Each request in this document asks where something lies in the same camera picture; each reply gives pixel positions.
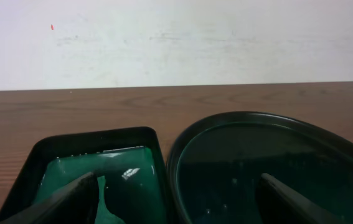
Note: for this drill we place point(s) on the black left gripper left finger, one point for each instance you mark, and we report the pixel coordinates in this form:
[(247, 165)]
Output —
[(76, 202)]

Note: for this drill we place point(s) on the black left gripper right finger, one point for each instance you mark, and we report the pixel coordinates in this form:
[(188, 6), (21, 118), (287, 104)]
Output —
[(279, 204)]

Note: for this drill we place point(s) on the green scouring sponge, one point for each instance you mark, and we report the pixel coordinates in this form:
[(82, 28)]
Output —
[(103, 216)]

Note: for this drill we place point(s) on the black rectangular tray green liquid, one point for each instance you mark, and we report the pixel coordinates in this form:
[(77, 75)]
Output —
[(136, 190)]

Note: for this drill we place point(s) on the round black serving tray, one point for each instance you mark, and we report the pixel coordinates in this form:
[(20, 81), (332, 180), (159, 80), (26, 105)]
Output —
[(215, 165)]

